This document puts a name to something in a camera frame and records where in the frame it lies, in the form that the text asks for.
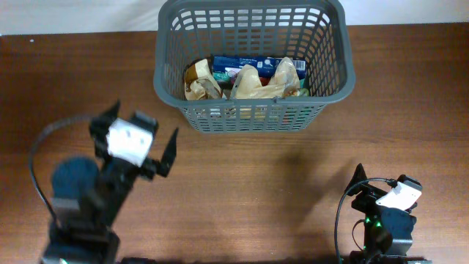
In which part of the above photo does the beige snack bag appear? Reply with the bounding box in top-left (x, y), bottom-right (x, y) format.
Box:
top-left (183, 59), bottom-right (223, 100)

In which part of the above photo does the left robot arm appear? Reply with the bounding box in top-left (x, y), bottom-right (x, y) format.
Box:
top-left (40, 103), bottom-right (178, 263)

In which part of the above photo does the grey plastic shopping basket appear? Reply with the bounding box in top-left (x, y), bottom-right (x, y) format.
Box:
top-left (153, 0), bottom-right (356, 133)

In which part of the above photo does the green lid glass jar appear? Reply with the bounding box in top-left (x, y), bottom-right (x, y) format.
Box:
top-left (290, 88), bottom-right (309, 97)

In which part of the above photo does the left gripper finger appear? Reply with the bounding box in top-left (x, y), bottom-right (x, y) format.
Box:
top-left (99, 100), bottom-right (121, 121)
top-left (157, 128), bottom-right (179, 177)

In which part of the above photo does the blue tissue pack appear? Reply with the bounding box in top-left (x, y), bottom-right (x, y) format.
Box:
top-left (211, 54), bottom-right (308, 84)

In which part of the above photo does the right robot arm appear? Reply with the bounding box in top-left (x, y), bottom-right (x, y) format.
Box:
top-left (339, 164), bottom-right (431, 264)

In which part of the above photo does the white grain bag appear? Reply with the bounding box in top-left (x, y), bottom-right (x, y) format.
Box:
top-left (229, 56), bottom-right (302, 100)

